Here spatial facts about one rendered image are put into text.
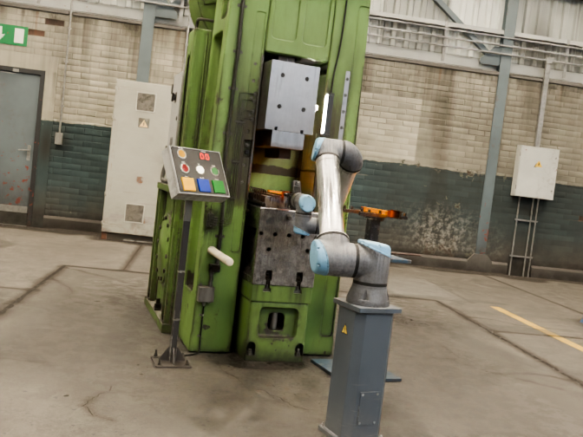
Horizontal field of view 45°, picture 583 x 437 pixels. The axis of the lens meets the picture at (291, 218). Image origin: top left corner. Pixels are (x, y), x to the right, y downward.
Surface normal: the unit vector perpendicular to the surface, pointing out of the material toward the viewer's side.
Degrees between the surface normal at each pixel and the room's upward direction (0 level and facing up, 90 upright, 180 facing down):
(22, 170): 90
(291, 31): 90
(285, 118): 90
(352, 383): 90
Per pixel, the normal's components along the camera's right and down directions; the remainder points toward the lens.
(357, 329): -0.30, 0.03
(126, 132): 0.10, 0.07
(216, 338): 0.32, 0.10
